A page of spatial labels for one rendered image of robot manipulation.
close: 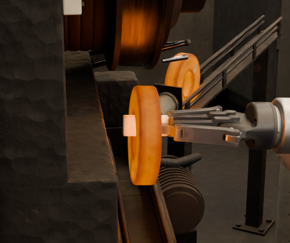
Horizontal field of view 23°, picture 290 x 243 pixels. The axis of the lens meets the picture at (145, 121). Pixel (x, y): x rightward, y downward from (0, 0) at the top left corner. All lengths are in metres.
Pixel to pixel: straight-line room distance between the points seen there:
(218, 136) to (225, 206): 1.70
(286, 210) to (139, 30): 1.19
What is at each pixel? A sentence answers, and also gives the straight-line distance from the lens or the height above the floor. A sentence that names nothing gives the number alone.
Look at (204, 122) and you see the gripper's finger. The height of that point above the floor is 0.84.
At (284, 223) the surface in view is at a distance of 2.17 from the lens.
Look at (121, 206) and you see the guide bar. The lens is 1.15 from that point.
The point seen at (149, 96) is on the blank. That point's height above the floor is 0.89.
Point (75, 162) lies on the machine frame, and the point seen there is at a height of 0.87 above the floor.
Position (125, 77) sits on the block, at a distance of 1.49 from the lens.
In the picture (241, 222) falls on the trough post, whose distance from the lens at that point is 2.62.
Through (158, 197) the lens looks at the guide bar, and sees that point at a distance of 1.15.
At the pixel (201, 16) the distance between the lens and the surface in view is 3.93.
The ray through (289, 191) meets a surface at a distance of 2.12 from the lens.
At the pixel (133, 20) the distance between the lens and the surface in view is 1.05.
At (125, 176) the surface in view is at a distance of 1.35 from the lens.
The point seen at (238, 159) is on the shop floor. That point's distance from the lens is 3.19.
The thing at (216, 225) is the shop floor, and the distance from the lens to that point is 2.60.
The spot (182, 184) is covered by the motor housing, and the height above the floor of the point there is 0.53.
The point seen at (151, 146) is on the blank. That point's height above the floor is 0.83.
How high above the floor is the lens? 1.20
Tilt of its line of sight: 19 degrees down
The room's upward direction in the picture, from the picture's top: straight up
